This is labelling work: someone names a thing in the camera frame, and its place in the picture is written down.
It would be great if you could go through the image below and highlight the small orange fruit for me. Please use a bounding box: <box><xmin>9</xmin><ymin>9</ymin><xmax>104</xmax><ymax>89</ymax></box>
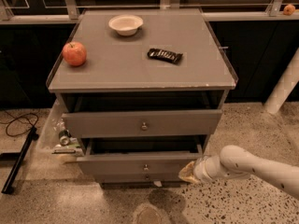
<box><xmin>283</xmin><ymin>4</ymin><xmax>295</xmax><ymax>16</ymax></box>

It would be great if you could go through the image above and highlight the green soda can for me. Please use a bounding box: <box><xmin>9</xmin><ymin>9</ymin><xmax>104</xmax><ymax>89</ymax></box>
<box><xmin>59</xmin><ymin>130</ymin><xmax>70</xmax><ymax>146</ymax></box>

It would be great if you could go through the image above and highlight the black metal stand bar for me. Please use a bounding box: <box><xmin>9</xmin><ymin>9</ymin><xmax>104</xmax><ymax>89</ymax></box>
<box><xmin>1</xmin><ymin>127</ymin><xmax>39</xmax><ymax>194</ymax></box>

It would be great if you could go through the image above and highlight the grey bottom drawer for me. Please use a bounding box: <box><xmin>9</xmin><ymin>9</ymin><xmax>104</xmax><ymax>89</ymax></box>
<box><xmin>94</xmin><ymin>174</ymin><xmax>180</xmax><ymax>184</ymax></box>

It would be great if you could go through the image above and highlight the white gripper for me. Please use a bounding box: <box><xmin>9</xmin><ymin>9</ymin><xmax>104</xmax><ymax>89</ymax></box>
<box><xmin>178</xmin><ymin>155</ymin><xmax>223</xmax><ymax>184</ymax></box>

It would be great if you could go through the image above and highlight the red apple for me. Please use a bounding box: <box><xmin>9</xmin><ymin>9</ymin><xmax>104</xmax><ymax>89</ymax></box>
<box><xmin>62</xmin><ymin>42</ymin><xmax>87</xmax><ymax>66</ymax></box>

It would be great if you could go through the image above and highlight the grey drawer cabinet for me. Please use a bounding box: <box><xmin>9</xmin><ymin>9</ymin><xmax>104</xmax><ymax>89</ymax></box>
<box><xmin>46</xmin><ymin>8</ymin><xmax>239</xmax><ymax>154</ymax></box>

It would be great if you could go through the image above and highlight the metal railing frame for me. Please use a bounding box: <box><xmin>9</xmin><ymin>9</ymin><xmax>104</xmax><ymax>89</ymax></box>
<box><xmin>0</xmin><ymin>0</ymin><xmax>299</xmax><ymax>24</ymax></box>

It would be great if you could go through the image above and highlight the grey drawer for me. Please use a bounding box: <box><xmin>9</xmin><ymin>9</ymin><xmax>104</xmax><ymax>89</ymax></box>
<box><xmin>94</xmin><ymin>174</ymin><xmax>180</xmax><ymax>184</ymax></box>
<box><xmin>78</xmin><ymin>135</ymin><xmax>201</xmax><ymax>175</ymax></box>
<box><xmin>62</xmin><ymin>109</ymin><xmax>221</xmax><ymax>138</ymax></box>

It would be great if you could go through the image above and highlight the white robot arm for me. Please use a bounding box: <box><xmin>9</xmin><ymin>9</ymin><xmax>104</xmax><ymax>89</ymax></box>
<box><xmin>178</xmin><ymin>49</ymin><xmax>299</xmax><ymax>199</ymax></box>

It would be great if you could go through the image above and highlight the grey top drawer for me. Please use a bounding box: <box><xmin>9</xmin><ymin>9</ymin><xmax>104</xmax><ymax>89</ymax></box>
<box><xmin>62</xmin><ymin>109</ymin><xmax>221</xmax><ymax>138</ymax></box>

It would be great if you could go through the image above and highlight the white paper bowl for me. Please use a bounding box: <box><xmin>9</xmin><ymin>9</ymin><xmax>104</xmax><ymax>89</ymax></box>
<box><xmin>108</xmin><ymin>15</ymin><xmax>143</xmax><ymax>36</ymax></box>

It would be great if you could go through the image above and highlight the black cable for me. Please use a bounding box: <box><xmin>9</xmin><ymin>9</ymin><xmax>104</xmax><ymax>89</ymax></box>
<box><xmin>0</xmin><ymin>108</ymin><xmax>40</xmax><ymax>138</ymax></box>

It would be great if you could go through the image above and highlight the black snack bar wrapper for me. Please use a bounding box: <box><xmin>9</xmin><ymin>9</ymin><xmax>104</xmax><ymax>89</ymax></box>
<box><xmin>147</xmin><ymin>49</ymin><xmax>183</xmax><ymax>64</ymax></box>

